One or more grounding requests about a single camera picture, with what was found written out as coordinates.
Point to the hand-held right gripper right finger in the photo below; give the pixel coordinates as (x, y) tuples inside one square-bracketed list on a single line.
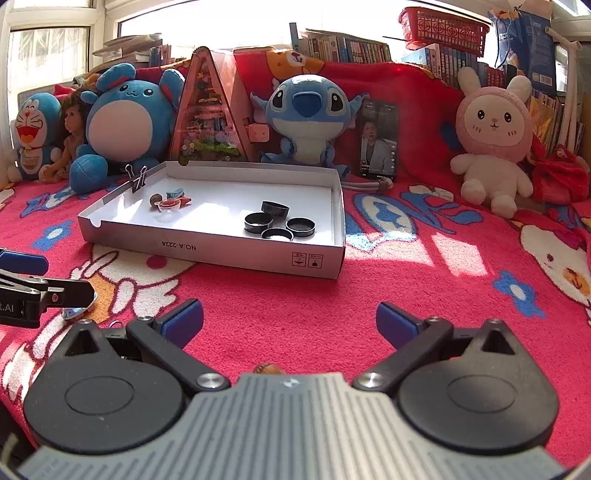
[(392, 323)]

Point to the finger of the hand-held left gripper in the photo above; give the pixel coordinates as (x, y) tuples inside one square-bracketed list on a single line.
[(23, 263), (69, 293)]

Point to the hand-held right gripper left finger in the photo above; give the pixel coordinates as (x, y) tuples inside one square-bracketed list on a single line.
[(187, 321)]

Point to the small silvery cap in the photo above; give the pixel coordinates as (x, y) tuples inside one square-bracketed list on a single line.
[(76, 314)]

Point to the white cardboard box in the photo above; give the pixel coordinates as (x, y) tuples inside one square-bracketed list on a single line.
[(221, 249)]

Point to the small brown nut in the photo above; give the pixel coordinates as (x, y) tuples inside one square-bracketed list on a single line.
[(268, 369), (155, 200)]

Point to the black round cap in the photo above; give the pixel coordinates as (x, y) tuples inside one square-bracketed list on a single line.
[(258, 224), (278, 234), (275, 208), (301, 227)]

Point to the red printed blanket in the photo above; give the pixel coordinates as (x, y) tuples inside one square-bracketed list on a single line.
[(277, 314)]

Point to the clear glass piece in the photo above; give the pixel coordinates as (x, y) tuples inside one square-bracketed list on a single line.
[(170, 206)]

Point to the blue cat plush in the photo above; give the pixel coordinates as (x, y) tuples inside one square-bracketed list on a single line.
[(32, 134)]

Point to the black binder clip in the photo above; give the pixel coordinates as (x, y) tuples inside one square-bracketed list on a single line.
[(137, 180)]

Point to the brown-haired doll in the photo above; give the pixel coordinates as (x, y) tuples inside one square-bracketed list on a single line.
[(71, 134)]

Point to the blue round mouse plush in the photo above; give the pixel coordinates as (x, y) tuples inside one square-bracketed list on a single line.
[(124, 124)]

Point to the black smartphone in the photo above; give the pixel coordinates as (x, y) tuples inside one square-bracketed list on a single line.
[(378, 138)]

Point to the small pink box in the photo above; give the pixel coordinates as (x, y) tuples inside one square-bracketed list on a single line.
[(259, 133)]

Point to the pink triangular toy house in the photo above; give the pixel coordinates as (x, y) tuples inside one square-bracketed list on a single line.
[(207, 115)]

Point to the pink rabbit plush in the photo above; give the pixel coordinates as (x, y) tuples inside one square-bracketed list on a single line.
[(491, 134)]

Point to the blue alien plush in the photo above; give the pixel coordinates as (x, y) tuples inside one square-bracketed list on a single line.
[(302, 120)]

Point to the crumpled red cloth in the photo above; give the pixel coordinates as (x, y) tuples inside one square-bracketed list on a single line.
[(561, 177)]

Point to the stack of papers and books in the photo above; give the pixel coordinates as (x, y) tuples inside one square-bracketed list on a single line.
[(134, 50)]

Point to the yellow upright books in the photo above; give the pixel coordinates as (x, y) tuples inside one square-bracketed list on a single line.
[(547, 120)]

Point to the row of dark-spined books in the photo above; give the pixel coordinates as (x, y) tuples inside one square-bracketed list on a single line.
[(452, 64)]

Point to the white pipe rack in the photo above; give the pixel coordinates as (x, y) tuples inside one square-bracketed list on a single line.
[(572, 92)]

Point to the red plastic basket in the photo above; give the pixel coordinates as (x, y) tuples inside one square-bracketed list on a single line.
[(443, 27)]

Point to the blue paper bag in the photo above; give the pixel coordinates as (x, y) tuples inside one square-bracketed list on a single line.
[(526, 50)]

